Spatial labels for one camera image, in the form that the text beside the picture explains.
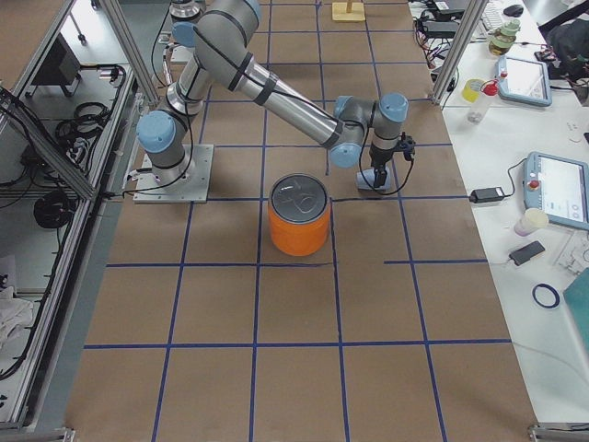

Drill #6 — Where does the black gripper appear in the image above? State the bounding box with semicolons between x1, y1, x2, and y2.
370;146;394;188

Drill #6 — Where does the light blue cup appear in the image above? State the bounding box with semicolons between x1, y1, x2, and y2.
356;167;391;192

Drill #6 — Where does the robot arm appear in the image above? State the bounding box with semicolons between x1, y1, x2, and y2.
136;1;415;194

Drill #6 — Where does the white paper cup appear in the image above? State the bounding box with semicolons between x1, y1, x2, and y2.
514;208;549;237

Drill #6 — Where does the orange can container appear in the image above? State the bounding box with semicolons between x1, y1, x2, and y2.
268;173;330;257

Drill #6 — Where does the black power adapter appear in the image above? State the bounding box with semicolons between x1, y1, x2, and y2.
468;187;506;204

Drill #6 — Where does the black smartphone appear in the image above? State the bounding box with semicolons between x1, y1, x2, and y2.
508;240;546;266

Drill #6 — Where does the wooden mug tree stand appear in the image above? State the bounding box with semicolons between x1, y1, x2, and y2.
331;0;365;22

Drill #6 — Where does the teach pendant far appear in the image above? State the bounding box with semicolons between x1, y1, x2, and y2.
496;55;552;107

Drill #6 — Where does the teach pendant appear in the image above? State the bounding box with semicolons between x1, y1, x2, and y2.
496;55;552;107
523;151;588;231

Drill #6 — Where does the teach pendant near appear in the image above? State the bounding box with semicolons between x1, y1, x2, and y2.
523;151;588;231

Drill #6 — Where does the green glass jar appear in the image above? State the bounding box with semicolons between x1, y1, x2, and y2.
488;18;521;56

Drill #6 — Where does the aluminium frame post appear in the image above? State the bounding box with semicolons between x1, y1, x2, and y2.
430;0;487;105

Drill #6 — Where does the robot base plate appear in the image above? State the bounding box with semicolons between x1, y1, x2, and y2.
133;144;214;204

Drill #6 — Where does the blue tape ring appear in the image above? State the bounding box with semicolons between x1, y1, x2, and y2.
532;284;561;310

